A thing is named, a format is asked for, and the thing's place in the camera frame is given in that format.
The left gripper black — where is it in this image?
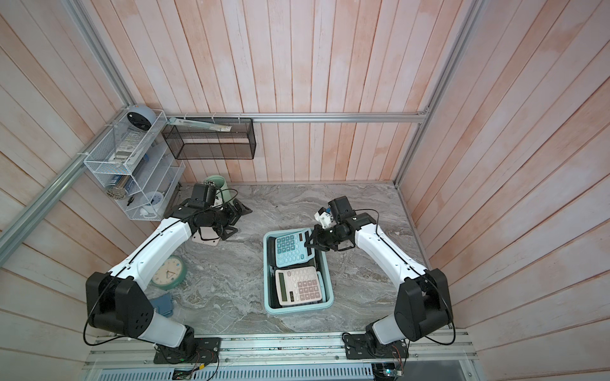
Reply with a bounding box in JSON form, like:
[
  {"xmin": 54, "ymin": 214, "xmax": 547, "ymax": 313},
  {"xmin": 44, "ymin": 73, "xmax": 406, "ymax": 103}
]
[{"xmin": 205, "ymin": 197, "xmax": 253, "ymax": 240}]

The teal calculator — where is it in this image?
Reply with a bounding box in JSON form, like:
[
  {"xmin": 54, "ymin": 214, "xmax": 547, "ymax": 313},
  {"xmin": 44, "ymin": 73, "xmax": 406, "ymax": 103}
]
[{"xmin": 275, "ymin": 230, "xmax": 315, "ymax": 268}]

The teal plastic storage box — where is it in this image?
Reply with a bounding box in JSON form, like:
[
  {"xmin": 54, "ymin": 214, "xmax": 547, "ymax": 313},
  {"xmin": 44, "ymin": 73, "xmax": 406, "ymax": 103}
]
[{"xmin": 263, "ymin": 229, "xmax": 335, "ymax": 315}]

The pale pink calculator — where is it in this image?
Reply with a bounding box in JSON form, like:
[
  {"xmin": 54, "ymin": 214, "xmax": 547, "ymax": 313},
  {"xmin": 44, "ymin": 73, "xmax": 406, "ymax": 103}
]
[{"xmin": 192, "ymin": 227, "xmax": 221, "ymax": 247}]

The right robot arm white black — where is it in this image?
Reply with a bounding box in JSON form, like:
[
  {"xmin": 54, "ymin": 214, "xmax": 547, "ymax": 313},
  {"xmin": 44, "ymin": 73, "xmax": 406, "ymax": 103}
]
[{"xmin": 305, "ymin": 196, "xmax": 456, "ymax": 349}]

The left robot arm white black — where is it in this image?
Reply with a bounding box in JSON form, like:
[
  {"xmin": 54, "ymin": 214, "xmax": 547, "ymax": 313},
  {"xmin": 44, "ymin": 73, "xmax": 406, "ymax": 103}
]
[{"xmin": 85, "ymin": 182, "xmax": 252, "ymax": 355}]

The mint green pen cup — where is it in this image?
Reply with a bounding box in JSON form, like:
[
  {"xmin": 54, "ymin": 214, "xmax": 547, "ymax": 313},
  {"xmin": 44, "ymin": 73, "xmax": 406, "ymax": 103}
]
[{"xmin": 204, "ymin": 175, "xmax": 230, "ymax": 205}]

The white mug on shelf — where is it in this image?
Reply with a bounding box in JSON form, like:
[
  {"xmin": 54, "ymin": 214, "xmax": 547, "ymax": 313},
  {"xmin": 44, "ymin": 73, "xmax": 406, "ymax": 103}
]
[{"xmin": 139, "ymin": 191, "xmax": 165, "ymax": 219}]

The green round desk clock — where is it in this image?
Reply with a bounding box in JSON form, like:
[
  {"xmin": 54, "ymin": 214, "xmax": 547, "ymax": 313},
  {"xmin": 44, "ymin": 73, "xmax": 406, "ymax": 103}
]
[{"xmin": 151, "ymin": 256, "xmax": 187, "ymax": 291}]

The ruler on black basket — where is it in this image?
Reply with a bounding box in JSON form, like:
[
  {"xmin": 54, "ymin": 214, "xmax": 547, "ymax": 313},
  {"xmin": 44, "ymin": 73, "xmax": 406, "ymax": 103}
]
[{"xmin": 168, "ymin": 117, "xmax": 232, "ymax": 133}]

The grey round alarm clock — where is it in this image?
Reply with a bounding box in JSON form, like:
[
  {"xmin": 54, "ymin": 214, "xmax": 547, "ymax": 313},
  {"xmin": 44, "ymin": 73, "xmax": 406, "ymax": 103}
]
[{"xmin": 126, "ymin": 105, "xmax": 157, "ymax": 132}]

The black wire mesh basket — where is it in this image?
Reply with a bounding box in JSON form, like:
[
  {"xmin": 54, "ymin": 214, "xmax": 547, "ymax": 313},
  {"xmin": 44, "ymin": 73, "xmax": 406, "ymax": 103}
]
[{"xmin": 162, "ymin": 117, "xmax": 257, "ymax": 160}]

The white wire mesh shelf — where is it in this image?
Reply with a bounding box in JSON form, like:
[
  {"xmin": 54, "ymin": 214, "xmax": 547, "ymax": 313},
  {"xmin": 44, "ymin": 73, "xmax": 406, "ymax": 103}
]
[{"xmin": 84, "ymin": 108, "xmax": 185, "ymax": 222}]

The blue notebook by left wall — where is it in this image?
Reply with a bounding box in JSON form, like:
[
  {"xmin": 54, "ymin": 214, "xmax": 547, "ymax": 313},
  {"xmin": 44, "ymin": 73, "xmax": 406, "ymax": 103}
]
[{"xmin": 150, "ymin": 293, "xmax": 174, "ymax": 318}]

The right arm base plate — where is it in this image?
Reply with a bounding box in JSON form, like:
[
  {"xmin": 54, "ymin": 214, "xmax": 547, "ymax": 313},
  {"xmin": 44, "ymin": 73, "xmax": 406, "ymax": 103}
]
[{"xmin": 341, "ymin": 332, "xmax": 409, "ymax": 360}]

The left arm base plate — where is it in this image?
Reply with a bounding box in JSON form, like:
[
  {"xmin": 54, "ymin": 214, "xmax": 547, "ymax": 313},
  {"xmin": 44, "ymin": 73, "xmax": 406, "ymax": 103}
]
[{"xmin": 153, "ymin": 337, "xmax": 222, "ymax": 365}]

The aluminium front rail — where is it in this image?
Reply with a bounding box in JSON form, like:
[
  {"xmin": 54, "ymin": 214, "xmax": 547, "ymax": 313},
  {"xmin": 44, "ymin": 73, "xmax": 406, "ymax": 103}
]
[{"xmin": 84, "ymin": 329, "xmax": 478, "ymax": 370}]

